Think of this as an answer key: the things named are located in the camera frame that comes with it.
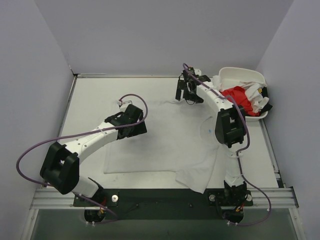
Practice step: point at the white t shirt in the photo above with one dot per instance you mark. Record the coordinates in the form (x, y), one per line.
(179, 139)

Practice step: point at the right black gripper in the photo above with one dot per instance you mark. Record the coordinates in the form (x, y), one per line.
(184, 89)

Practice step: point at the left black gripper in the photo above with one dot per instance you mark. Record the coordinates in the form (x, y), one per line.
(136, 125)

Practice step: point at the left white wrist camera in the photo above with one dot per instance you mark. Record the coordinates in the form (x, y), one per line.
(122, 105)

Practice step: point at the black t shirt in basket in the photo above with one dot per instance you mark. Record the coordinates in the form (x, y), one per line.
(259, 98)

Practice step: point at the red t shirt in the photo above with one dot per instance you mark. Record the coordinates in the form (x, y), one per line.
(238, 94)

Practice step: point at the white clothes in basket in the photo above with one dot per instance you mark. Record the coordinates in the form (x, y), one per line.
(218, 84)

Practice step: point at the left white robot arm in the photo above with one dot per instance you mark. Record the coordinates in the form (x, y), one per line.
(61, 166)

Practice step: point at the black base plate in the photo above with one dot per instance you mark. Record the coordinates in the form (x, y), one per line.
(169, 204)

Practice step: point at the aluminium rail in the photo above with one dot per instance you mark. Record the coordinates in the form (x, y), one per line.
(280, 198)

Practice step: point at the white plastic laundry basket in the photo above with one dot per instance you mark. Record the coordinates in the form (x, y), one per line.
(230, 76)

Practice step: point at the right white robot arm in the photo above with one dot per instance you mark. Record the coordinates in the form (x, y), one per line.
(230, 129)

